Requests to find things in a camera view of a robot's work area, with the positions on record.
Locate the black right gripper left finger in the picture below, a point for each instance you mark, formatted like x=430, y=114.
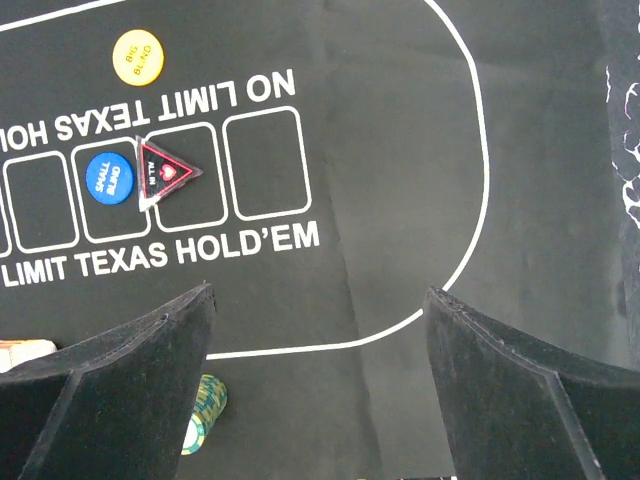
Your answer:
x=114, y=406

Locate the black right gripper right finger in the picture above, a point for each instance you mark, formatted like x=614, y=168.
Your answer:
x=517, y=407

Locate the blue small blind button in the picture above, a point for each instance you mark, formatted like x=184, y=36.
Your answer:
x=109, y=178

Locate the black triangular all-in marker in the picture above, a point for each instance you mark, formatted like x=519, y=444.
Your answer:
x=159, y=173

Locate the yellow big blind button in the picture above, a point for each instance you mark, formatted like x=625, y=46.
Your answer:
x=138, y=57

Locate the green poker chip stack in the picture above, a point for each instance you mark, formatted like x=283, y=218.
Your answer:
x=210, y=402

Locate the red playing card box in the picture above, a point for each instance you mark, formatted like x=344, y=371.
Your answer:
x=16, y=352

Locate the black poker table mat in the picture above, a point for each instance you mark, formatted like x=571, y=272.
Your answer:
x=354, y=154

